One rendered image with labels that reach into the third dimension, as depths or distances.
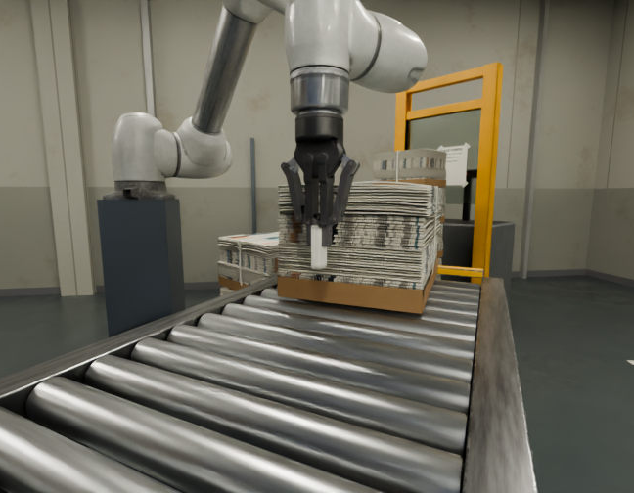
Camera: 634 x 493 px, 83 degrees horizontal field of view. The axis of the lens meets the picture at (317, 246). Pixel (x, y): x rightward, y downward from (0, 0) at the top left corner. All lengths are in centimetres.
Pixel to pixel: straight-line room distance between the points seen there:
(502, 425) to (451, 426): 5
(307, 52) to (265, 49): 369
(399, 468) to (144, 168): 112
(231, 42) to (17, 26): 377
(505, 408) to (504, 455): 7
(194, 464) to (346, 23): 55
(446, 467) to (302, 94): 47
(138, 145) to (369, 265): 87
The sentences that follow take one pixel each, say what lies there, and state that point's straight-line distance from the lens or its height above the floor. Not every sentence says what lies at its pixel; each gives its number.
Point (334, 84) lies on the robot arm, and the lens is 56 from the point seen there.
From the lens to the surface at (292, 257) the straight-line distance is 72.
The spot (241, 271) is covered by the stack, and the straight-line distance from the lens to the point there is 153.
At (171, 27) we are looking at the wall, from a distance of 438.
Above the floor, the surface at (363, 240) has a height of 93.
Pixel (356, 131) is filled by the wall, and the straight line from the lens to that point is 417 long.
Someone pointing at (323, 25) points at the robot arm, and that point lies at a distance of 57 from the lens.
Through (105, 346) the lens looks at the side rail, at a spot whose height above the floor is 80.
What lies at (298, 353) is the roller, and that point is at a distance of 51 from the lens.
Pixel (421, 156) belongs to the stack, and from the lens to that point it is 228.
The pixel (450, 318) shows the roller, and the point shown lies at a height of 79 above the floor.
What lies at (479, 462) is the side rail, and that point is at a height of 80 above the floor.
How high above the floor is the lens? 101
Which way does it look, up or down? 8 degrees down
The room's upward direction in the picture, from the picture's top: straight up
